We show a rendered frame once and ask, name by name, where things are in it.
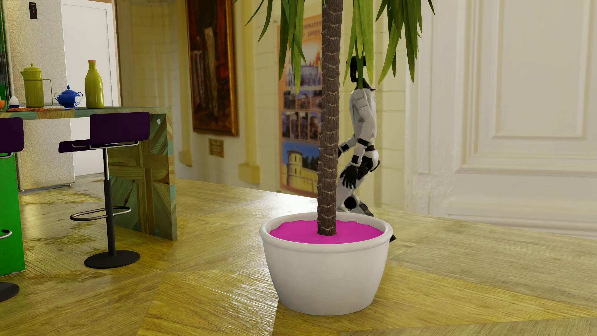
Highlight blue teapot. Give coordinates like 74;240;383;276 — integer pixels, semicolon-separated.
54;85;84;109

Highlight wooden patterned bar counter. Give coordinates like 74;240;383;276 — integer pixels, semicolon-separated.
0;106;178;242

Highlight green cabinet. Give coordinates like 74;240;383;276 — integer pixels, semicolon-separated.
0;152;26;277

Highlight olive green pitcher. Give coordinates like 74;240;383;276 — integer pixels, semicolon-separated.
20;63;53;108

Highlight pink soil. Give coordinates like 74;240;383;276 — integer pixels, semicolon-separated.
269;219;384;245

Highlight castle photo poster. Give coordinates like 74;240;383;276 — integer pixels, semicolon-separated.
277;14;323;198

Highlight dark framed painting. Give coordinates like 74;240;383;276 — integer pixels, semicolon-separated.
185;0;239;137

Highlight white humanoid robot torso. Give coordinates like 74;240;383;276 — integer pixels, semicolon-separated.
350;87;378;143

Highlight white robot legs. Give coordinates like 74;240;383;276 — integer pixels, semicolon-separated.
336;176;397;243

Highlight white door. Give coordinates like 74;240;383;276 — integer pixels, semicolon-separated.
61;0;120;177

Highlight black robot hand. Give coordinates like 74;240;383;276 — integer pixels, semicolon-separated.
357;156;381;181
340;164;359;189

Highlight purple bar stool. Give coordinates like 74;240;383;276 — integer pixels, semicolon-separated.
0;117;25;302
58;111;151;269

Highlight palm tree plant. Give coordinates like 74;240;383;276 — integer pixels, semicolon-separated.
234;0;435;237

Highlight black robot head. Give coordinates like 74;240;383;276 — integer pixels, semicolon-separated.
349;55;374;90

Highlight white round plant pot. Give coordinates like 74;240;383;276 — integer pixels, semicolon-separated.
259;211;394;316

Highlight yellow green bottle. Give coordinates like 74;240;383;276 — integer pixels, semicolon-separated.
84;60;105;109

